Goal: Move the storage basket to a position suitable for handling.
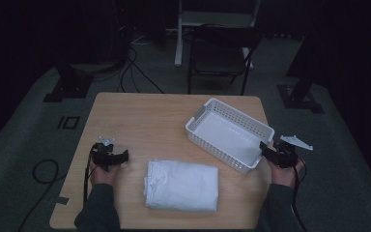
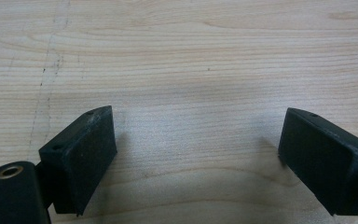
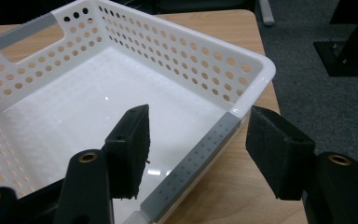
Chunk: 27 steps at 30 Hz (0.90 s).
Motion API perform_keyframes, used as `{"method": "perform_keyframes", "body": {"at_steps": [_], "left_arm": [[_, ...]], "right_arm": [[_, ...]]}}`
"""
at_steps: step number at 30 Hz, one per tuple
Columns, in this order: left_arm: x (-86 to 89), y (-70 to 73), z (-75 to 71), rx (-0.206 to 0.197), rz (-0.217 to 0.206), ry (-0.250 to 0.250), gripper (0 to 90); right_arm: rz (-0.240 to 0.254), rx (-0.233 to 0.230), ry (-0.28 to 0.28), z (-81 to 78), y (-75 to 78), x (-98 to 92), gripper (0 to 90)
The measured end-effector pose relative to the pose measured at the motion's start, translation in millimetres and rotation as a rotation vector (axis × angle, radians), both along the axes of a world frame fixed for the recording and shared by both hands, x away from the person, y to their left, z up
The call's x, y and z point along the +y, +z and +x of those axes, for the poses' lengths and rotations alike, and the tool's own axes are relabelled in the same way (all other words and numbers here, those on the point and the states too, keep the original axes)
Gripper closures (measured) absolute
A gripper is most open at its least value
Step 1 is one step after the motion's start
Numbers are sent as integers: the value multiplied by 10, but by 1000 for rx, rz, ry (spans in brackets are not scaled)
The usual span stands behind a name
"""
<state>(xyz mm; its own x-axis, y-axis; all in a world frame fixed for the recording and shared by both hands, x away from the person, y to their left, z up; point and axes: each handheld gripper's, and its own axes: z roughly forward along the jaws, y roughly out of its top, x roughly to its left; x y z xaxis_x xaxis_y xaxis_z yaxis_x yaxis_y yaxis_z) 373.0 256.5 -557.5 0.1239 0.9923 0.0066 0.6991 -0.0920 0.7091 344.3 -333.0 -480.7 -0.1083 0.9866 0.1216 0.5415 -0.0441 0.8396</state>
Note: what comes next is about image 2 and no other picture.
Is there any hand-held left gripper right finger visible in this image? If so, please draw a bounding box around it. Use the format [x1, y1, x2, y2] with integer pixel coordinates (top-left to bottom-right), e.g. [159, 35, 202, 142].
[277, 107, 358, 217]

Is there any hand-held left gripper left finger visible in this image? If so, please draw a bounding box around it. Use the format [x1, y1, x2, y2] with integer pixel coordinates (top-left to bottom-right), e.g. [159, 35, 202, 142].
[38, 105, 118, 217]

